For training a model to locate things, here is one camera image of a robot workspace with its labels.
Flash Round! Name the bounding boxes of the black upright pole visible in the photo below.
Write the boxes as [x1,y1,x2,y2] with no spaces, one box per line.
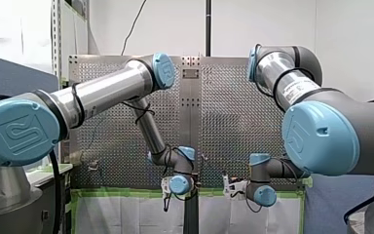
[205,0,212,58]

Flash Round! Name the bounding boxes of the grey board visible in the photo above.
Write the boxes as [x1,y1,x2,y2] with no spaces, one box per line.
[304,174,374,234]

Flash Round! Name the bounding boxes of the dark cabinet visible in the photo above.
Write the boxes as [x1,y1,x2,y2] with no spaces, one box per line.
[25,162,74,234]

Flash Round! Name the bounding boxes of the metal shelving rack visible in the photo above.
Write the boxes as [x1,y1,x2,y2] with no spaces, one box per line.
[51,0,90,86]

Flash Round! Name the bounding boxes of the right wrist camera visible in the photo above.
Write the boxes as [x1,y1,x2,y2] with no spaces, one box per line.
[221,174,248,200]

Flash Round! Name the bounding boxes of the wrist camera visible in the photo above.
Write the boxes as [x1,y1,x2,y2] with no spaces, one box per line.
[161,175,173,200]
[221,174,248,200]

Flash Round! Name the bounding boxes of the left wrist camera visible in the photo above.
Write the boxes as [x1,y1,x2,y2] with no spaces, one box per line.
[161,175,173,200]

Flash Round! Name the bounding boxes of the thin black wall cable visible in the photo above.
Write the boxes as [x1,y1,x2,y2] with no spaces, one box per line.
[120,0,148,57]

